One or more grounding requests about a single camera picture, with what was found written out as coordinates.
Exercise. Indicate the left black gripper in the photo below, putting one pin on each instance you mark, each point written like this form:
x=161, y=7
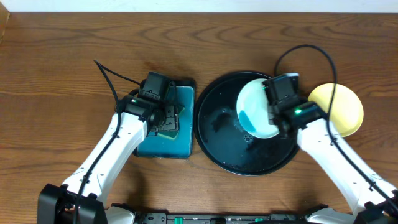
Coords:
x=170, y=119

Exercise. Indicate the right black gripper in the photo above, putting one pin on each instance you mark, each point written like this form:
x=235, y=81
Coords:
x=270, y=115

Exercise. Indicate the green yellow sponge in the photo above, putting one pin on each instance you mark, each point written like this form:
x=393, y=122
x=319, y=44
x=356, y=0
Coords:
x=172, y=135

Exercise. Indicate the mint plate with blue stain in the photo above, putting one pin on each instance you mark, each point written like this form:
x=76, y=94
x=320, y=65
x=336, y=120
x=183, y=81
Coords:
x=252, y=110

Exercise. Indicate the yellow plate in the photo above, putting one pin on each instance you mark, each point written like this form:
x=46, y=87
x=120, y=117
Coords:
x=347, y=111

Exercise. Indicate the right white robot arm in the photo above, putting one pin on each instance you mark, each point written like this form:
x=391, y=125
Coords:
x=370, y=198

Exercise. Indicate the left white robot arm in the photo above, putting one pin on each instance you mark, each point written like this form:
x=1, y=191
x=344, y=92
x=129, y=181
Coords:
x=81, y=197

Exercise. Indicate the black rectangular water tray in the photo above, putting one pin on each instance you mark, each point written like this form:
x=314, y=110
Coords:
x=182, y=93

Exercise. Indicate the round black serving tray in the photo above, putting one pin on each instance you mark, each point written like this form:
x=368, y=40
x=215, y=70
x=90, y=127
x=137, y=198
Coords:
x=222, y=138

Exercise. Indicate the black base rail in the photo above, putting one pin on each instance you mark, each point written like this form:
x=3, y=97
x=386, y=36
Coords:
x=164, y=218

